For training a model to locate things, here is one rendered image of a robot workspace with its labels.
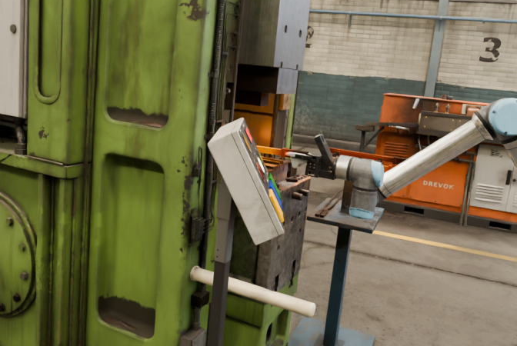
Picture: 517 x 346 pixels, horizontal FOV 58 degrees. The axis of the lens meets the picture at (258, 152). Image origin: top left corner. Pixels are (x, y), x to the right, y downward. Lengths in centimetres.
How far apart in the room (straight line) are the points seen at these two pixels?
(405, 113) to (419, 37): 421
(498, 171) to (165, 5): 422
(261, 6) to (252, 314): 116
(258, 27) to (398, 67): 763
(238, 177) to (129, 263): 85
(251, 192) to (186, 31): 63
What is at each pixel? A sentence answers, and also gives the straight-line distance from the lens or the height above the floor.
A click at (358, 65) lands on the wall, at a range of 931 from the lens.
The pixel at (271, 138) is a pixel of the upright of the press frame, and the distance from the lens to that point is 211.
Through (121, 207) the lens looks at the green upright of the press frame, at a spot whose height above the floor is 79.
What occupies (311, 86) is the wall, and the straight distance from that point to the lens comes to 947.
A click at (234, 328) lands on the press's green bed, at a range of 200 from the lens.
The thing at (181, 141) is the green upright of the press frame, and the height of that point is 109.
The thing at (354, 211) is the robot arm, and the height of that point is 87.
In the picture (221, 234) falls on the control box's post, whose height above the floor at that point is 88.
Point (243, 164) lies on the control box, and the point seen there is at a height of 112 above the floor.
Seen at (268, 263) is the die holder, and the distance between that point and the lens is 180.
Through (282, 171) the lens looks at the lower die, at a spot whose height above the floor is 96.
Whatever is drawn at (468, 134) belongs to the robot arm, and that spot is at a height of 120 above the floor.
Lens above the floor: 134
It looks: 10 degrees down
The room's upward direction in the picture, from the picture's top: 6 degrees clockwise
